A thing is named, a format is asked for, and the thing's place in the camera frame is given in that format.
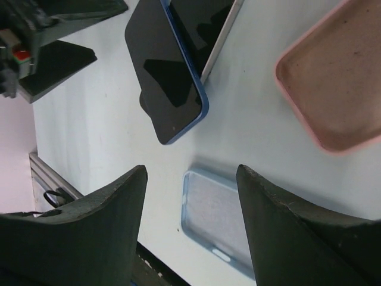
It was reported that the pink phone case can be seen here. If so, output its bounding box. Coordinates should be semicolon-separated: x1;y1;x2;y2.
274;1;380;154

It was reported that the black white-edged smartphone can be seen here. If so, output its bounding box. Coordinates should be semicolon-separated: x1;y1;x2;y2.
168;0;243;82

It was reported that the blue smartphone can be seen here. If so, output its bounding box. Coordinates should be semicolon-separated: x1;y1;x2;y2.
125;0;209;145

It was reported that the light blue phone case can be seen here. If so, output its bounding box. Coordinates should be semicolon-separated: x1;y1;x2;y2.
180;168;255;281

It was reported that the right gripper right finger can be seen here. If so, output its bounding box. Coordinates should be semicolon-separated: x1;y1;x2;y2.
236;164;380;285

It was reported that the left aluminium frame post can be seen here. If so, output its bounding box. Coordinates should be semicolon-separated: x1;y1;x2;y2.
29;151;83;207

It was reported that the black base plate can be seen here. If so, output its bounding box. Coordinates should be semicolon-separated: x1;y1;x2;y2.
130;243;190;286

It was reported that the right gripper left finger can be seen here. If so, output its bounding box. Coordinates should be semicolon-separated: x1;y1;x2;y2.
1;165;148;285

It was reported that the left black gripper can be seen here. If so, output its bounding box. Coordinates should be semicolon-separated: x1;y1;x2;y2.
1;0;129;104

